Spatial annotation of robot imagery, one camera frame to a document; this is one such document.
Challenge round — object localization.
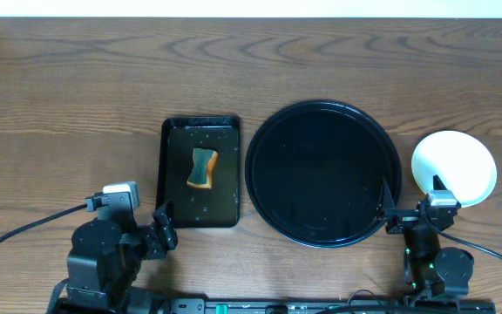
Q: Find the light blue plate with sauce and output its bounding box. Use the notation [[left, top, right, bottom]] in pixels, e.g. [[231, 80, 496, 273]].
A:
[[410, 131, 498, 208]]

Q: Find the orange sponge with green pad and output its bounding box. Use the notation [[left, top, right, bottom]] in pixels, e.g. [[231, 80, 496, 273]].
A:
[[187, 147, 218, 189]]

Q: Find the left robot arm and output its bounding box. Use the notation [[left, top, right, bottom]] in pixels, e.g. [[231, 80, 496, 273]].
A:
[[47, 202, 178, 313]]

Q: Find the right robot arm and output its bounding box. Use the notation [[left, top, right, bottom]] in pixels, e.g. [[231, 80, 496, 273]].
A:
[[380, 175, 474, 308]]

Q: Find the black rectangular water tray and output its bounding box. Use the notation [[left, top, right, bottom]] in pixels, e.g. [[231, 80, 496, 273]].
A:
[[156, 116, 241, 229]]

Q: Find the round black serving tray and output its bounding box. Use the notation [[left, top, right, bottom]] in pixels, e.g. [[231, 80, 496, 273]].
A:
[[245, 100, 403, 248]]

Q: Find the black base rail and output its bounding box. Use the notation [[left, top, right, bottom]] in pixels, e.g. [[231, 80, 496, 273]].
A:
[[54, 290, 496, 314]]

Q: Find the left black cable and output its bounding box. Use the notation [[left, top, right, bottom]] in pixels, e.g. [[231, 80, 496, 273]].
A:
[[0, 202, 89, 268]]

